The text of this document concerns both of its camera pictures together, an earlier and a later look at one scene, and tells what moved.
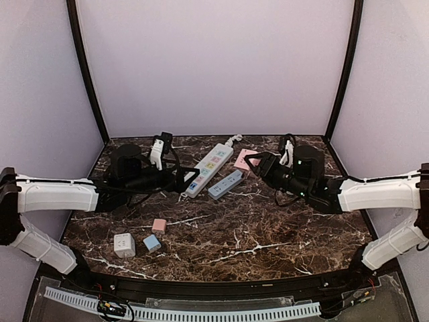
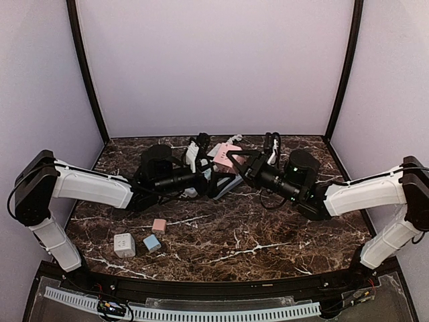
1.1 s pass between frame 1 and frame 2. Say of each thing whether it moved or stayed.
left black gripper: moved
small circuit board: stayed
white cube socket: stayed
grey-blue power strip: stayed
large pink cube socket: moved
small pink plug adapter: stayed
